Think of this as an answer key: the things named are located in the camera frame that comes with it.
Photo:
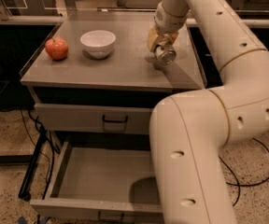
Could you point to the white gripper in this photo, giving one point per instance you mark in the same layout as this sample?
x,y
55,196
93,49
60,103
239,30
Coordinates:
x,y
166,22

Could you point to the silver green 7up can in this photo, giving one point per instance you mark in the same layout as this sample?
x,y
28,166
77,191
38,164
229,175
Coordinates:
x,y
164,53

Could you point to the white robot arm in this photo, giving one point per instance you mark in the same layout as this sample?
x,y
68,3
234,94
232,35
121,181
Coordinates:
x,y
187,129

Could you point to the grey drawer cabinet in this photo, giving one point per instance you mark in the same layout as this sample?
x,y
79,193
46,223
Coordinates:
x,y
127,77

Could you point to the grey top drawer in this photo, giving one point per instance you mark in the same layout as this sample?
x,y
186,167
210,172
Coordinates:
x,y
94,119

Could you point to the open grey middle drawer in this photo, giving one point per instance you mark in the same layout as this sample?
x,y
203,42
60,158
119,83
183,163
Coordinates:
x,y
102,184

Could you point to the white ceramic bowl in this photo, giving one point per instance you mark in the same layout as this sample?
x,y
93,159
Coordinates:
x,y
98,43

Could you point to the red apple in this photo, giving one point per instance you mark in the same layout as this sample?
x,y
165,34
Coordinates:
x,y
56,48

